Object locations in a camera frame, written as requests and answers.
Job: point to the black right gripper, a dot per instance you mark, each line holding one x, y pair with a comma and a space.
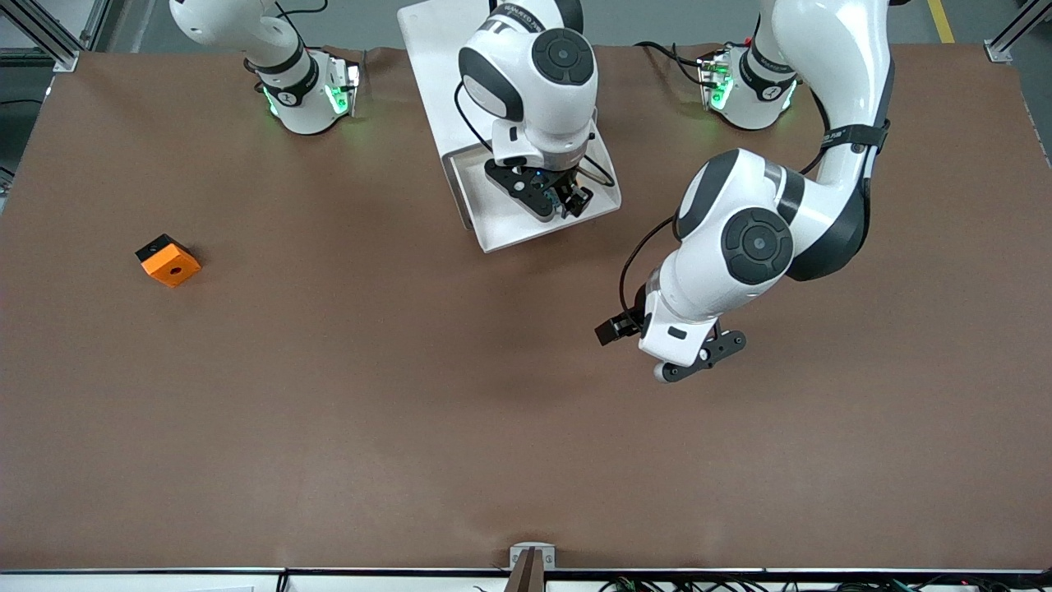
567, 193

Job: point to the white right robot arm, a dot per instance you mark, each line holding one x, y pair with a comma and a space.
534, 90

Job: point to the grey arm base connector box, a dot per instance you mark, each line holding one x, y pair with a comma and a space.
713, 82
345, 86

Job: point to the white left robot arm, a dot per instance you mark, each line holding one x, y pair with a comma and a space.
830, 49

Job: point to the orange block with hole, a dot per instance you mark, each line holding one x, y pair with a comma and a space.
173, 267

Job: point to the grey table edge bracket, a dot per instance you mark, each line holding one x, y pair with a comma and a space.
515, 559

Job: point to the aluminium frame profile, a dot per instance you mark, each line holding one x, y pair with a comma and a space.
67, 57
997, 53

